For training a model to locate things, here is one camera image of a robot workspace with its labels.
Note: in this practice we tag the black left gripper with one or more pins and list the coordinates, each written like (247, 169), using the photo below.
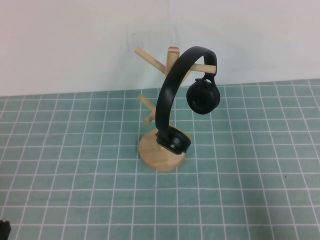
(4, 231)

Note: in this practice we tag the black over-ear headphones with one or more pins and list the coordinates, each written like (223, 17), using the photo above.
(165, 100)

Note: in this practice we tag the wooden tree headphone stand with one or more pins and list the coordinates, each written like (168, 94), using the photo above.
(160, 160)

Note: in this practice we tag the green white-checked tablecloth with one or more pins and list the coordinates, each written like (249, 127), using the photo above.
(75, 180)

